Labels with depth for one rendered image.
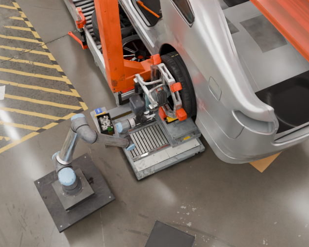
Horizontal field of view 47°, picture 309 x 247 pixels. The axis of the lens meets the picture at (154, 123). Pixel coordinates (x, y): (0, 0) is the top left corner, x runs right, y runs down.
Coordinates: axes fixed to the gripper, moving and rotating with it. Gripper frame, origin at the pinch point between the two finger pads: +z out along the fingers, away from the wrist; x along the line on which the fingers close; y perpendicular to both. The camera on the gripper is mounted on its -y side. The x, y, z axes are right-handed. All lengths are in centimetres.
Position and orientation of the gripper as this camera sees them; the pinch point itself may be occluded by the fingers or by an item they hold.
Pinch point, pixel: (153, 112)
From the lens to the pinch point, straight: 336.3
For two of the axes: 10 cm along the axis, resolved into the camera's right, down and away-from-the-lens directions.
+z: 9.0, -3.7, 2.4
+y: 0.0, 5.4, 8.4
